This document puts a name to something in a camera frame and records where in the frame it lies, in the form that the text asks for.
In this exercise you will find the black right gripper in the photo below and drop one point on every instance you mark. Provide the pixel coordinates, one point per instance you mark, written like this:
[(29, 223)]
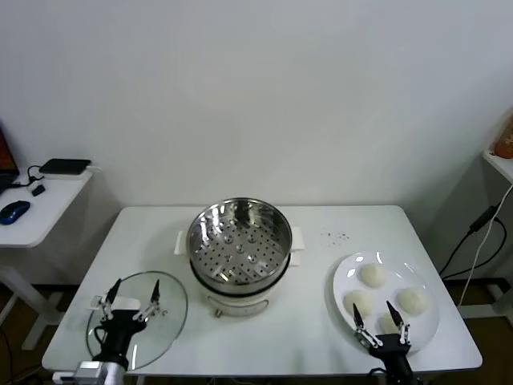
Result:
[(394, 353)]

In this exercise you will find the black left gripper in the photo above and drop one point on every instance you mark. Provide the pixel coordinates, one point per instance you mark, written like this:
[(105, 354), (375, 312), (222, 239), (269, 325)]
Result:
[(120, 325)]

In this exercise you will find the steamed white baozi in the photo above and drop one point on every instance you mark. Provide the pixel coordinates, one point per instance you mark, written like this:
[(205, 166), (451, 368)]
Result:
[(386, 324), (372, 276), (368, 301), (412, 301)]

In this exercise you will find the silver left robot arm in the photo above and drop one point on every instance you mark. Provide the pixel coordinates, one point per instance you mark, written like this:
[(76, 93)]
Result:
[(100, 374)]

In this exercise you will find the perforated steel steamer basket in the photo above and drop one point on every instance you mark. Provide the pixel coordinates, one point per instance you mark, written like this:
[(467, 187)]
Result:
[(240, 248)]

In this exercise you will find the glass pot lid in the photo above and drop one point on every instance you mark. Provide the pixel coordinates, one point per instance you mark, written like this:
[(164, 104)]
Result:
[(172, 305)]

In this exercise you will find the white round plate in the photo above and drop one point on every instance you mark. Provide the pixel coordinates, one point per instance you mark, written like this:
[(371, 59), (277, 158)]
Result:
[(425, 321)]

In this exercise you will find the white electric cooking pot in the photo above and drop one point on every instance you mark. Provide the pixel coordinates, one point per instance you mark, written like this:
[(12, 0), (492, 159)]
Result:
[(236, 301)]

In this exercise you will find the white side desk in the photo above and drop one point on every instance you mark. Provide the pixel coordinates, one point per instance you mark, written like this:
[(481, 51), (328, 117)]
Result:
[(48, 216)]

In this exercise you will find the flat white box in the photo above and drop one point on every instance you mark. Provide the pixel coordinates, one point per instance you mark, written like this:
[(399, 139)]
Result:
[(60, 177)]

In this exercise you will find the small black dongle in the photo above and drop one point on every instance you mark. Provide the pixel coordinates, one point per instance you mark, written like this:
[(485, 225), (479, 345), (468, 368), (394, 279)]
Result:
[(38, 190)]

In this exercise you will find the flat black box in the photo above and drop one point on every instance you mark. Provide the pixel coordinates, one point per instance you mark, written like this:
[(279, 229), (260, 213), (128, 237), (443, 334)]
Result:
[(64, 165)]

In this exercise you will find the blue computer mouse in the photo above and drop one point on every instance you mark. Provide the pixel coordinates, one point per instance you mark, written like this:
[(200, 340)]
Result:
[(14, 210)]

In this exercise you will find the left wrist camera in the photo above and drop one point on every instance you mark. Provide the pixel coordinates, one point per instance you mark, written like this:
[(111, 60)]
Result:
[(64, 377)]

